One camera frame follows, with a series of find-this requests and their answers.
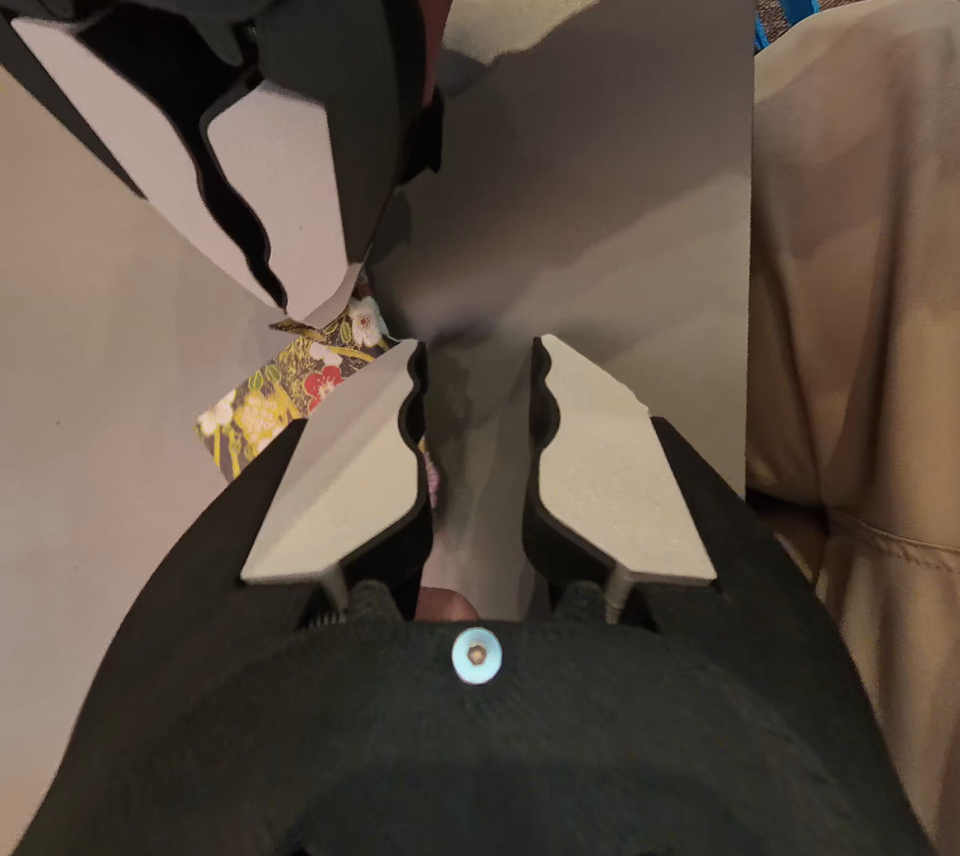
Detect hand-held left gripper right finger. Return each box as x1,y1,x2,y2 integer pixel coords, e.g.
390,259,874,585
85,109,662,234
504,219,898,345
522,333,719,626

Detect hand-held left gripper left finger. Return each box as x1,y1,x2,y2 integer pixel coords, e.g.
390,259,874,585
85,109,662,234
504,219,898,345
238,339,435,621

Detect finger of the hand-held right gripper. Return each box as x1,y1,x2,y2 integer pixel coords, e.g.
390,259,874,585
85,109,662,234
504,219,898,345
9,15,290,311
197,82,365,331

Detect floral patterned origami paper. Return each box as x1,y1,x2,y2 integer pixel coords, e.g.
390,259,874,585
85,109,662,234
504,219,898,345
196,271,393,484

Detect person's beige trousers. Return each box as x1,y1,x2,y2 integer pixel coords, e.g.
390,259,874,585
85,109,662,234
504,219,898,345
744,0,960,856

